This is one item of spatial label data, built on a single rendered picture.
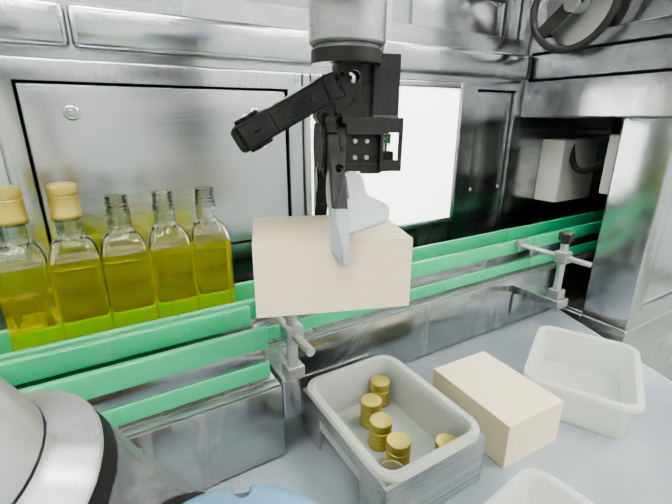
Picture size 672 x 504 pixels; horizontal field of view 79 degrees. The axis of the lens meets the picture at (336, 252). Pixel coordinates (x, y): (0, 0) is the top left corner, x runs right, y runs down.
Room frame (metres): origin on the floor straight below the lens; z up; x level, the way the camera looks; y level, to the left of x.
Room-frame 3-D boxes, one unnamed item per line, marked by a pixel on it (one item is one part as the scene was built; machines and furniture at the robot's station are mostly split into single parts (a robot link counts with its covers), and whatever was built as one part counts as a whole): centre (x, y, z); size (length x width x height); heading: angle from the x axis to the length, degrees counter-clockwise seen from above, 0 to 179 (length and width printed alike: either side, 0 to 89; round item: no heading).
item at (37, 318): (0.48, 0.40, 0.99); 0.06 x 0.06 x 0.21; 31
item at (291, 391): (0.54, 0.08, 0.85); 0.09 x 0.04 x 0.07; 31
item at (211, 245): (0.60, 0.20, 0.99); 0.06 x 0.06 x 0.21; 31
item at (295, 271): (0.44, 0.01, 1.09); 0.16 x 0.12 x 0.07; 100
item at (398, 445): (0.46, -0.09, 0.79); 0.04 x 0.04 x 0.04
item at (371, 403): (0.54, -0.06, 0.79); 0.04 x 0.04 x 0.04
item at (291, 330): (0.52, 0.07, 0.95); 0.17 x 0.03 x 0.12; 31
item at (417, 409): (0.50, -0.08, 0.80); 0.22 x 0.17 x 0.09; 31
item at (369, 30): (0.45, -0.01, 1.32); 0.08 x 0.08 x 0.05
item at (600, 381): (0.64, -0.45, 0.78); 0.22 x 0.17 x 0.09; 147
